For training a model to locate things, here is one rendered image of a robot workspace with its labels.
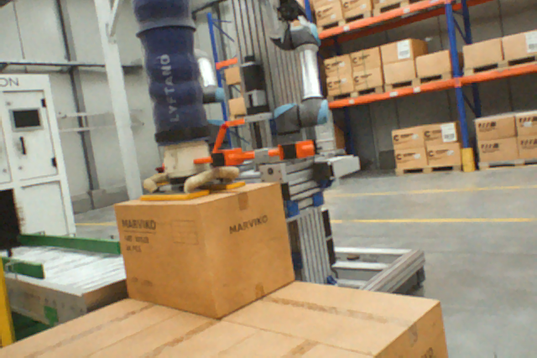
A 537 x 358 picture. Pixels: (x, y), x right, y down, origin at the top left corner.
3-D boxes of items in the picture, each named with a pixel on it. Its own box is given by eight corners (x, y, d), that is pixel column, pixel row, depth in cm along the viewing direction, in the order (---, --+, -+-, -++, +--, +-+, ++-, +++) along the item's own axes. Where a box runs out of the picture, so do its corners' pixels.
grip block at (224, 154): (211, 168, 177) (208, 153, 176) (231, 164, 184) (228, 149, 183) (225, 167, 171) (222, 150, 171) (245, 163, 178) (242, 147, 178)
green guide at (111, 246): (20, 243, 398) (18, 233, 398) (33, 240, 406) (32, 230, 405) (119, 255, 288) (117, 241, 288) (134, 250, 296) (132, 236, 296)
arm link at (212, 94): (211, 60, 281) (226, 108, 245) (193, 63, 279) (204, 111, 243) (210, 43, 273) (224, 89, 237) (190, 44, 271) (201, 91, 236)
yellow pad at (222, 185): (178, 192, 211) (176, 181, 210) (196, 188, 218) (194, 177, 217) (227, 190, 187) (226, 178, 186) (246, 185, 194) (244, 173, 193)
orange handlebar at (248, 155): (147, 171, 211) (146, 163, 211) (201, 161, 233) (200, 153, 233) (305, 155, 146) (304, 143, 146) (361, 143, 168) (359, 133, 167)
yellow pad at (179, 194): (139, 200, 197) (138, 189, 197) (160, 196, 204) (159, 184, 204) (188, 199, 173) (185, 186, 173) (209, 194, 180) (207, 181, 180)
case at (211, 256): (128, 297, 204) (112, 204, 202) (203, 267, 232) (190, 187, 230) (217, 319, 162) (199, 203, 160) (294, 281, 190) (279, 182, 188)
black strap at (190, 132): (144, 145, 194) (143, 135, 194) (191, 138, 211) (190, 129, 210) (176, 139, 178) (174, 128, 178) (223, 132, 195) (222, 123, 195)
